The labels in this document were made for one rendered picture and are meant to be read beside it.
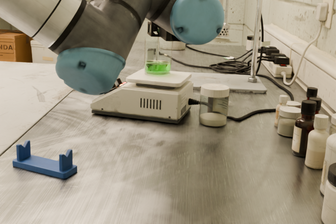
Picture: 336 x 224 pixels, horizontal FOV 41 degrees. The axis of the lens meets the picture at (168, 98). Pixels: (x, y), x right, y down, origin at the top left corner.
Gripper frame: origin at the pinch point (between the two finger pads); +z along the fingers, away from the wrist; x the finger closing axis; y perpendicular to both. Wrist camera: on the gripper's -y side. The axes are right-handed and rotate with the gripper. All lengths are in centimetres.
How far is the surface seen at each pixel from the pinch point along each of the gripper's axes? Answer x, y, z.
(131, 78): -5.7, 17.2, -3.5
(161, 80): 0.4, 17.1, -5.5
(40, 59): -45, 53, 223
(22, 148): -24.7, 23.5, -26.7
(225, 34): 23.9, 10.8, 27.5
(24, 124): -27.0, 26.2, -6.4
